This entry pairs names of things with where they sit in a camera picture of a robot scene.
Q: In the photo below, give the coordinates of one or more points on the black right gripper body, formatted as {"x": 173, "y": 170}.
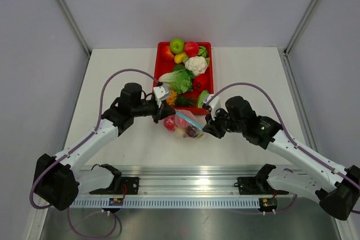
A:
{"x": 223, "y": 123}

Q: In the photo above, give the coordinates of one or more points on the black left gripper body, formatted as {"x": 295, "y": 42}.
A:
{"x": 146, "y": 108}

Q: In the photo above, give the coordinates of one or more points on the pink peach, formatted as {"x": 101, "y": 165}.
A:
{"x": 181, "y": 122}

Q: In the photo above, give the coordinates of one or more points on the clear zip top bag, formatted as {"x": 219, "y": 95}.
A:
{"x": 187, "y": 115}

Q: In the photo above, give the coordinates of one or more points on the garlic bulb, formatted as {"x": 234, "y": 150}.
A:
{"x": 179, "y": 132}

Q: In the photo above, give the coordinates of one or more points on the dark red onion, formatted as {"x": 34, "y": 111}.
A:
{"x": 191, "y": 132}

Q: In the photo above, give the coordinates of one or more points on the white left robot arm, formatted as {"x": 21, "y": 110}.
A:
{"x": 59, "y": 179}

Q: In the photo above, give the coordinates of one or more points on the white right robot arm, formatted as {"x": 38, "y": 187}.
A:
{"x": 270, "y": 135}

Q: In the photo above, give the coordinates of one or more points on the small pineapple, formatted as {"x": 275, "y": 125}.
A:
{"x": 177, "y": 100}

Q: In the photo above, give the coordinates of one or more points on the green lettuce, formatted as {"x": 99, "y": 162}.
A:
{"x": 179, "y": 80}

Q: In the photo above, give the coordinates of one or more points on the green cucumber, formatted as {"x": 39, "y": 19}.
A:
{"x": 201, "y": 98}

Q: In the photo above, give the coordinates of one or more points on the red bell pepper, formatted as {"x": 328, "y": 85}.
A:
{"x": 200, "y": 83}

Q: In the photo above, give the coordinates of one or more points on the red plastic tray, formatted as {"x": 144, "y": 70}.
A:
{"x": 163, "y": 66}

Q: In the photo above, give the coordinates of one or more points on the yellow lemon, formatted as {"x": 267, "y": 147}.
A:
{"x": 179, "y": 57}

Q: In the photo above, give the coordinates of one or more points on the white cauliflower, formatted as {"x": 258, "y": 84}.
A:
{"x": 197, "y": 65}

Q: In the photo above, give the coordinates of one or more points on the green apple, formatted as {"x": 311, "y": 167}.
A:
{"x": 177, "y": 46}

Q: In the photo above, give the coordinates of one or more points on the red apple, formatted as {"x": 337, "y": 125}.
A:
{"x": 191, "y": 49}

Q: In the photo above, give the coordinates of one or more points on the dark green round vegetable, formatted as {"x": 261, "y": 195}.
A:
{"x": 203, "y": 52}

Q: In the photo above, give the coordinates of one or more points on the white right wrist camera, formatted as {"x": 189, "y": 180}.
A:
{"x": 212, "y": 103}

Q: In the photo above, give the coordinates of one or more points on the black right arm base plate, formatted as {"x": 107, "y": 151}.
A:
{"x": 247, "y": 185}

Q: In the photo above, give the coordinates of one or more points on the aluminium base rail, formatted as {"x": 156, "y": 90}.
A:
{"x": 197, "y": 182}

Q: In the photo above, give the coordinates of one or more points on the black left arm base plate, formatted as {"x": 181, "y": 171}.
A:
{"x": 129, "y": 185}

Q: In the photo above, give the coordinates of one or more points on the white slotted cable duct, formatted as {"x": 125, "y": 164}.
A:
{"x": 166, "y": 203}

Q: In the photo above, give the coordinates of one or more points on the left aluminium frame post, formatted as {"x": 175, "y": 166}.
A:
{"x": 74, "y": 27}

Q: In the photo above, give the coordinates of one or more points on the aluminium frame post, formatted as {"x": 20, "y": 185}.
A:
{"x": 305, "y": 18}
{"x": 74, "y": 27}

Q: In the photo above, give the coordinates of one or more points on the right aluminium frame post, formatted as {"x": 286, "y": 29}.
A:
{"x": 305, "y": 18}

